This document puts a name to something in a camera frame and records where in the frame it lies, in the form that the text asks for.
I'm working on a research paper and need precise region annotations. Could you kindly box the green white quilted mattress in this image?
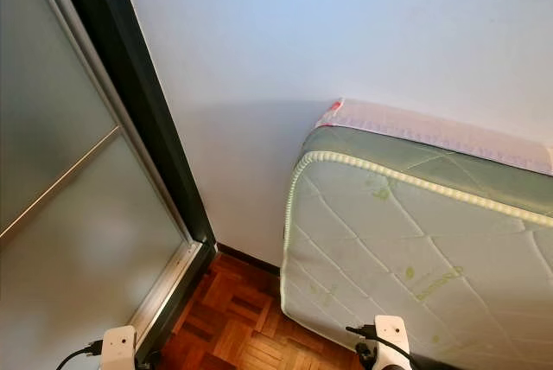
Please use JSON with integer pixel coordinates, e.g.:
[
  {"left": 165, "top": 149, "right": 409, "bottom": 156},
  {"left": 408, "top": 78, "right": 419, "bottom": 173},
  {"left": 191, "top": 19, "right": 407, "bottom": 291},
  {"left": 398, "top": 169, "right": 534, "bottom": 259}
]
[{"left": 279, "top": 125, "right": 553, "bottom": 370}]

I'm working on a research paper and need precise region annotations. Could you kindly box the dark wooden baseboard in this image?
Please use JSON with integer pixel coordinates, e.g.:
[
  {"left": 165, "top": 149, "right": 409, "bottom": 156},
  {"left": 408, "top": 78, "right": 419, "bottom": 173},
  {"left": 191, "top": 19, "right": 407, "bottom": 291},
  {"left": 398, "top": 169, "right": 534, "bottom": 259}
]
[{"left": 214, "top": 243, "right": 284, "bottom": 274}]

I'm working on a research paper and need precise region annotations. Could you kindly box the frosted glass wardrobe door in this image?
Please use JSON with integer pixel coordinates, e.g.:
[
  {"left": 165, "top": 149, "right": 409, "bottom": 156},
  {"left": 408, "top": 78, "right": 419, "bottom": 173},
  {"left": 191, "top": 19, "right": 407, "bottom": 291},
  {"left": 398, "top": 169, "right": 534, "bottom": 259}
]
[{"left": 0, "top": 0, "right": 196, "bottom": 370}]

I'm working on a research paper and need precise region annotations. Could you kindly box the pink white mattress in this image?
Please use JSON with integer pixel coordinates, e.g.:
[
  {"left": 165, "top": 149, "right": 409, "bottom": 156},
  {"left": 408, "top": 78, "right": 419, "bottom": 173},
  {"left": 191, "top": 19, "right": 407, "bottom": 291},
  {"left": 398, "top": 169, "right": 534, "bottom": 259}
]
[{"left": 314, "top": 98, "right": 553, "bottom": 175}]

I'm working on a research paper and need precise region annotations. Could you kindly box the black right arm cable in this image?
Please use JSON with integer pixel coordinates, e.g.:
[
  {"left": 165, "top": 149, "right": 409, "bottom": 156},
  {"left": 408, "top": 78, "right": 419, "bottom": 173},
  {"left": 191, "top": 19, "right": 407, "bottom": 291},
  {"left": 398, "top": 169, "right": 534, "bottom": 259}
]
[{"left": 346, "top": 325, "right": 437, "bottom": 370}]

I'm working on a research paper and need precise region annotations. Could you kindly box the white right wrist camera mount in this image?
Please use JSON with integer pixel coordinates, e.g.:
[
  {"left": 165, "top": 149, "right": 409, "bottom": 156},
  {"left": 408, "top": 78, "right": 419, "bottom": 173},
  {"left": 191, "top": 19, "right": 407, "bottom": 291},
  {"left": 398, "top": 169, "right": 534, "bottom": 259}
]
[{"left": 373, "top": 315, "right": 412, "bottom": 370}]

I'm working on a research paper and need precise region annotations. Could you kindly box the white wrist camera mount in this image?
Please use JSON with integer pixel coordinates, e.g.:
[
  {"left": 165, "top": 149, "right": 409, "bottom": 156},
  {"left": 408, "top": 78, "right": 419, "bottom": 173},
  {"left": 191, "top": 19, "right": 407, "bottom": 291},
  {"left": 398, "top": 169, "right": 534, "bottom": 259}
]
[
  {"left": 101, "top": 325, "right": 137, "bottom": 370},
  {"left": 373, "top": 315, "right": 412, "bottom": 370}
]

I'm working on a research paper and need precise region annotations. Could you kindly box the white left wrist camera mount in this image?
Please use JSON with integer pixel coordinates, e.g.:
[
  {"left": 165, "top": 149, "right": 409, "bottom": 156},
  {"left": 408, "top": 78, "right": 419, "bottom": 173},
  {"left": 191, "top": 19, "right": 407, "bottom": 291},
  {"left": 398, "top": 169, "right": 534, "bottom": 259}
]
[{"left": 101, "top": 325, "right": 137, "bottom": 370}]

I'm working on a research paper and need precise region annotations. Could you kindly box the dark wardrobe frame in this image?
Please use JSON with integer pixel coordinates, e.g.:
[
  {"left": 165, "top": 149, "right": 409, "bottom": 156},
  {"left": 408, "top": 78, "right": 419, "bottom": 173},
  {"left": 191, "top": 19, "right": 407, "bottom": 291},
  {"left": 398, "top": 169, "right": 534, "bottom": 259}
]
[{"left": 49, "top": 0, "right": 219, "bottom": 367}]

